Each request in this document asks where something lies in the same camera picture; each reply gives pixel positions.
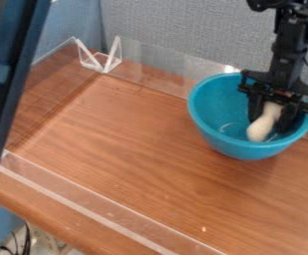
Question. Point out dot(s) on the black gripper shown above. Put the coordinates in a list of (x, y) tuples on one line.
[(279, 86)]

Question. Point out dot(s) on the white toy mushroom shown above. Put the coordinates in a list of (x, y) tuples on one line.
[(260, 128)]

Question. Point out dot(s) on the blue plastic bowl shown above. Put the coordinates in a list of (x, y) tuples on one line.
[(217, 108)]

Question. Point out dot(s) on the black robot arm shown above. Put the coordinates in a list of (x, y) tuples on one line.
[(291, 20)]

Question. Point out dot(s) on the clear acrylic barrier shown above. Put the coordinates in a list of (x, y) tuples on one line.
[(108, 168)]

